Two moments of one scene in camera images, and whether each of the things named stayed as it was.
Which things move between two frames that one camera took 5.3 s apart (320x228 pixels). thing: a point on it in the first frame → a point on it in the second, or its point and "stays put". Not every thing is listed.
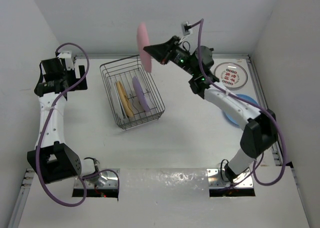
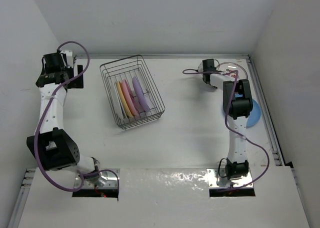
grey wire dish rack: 134,96 stays put
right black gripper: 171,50 → 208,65
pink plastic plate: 143,42 → 129,98
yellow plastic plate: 124,98 stays put
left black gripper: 80,86 stays put
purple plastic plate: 141,96 stays put
